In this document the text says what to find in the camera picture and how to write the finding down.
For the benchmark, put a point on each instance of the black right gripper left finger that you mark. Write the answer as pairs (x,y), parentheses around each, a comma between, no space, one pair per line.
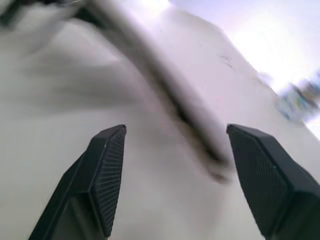
(95,180)

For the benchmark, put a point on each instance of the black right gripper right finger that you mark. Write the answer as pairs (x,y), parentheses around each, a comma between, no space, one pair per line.
(275,180)

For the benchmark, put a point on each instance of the white grid pouch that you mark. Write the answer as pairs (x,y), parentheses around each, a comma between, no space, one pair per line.
(105,75)

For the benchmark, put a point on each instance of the blurred colourful background object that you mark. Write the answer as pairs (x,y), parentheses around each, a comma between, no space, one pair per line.
(297,100)

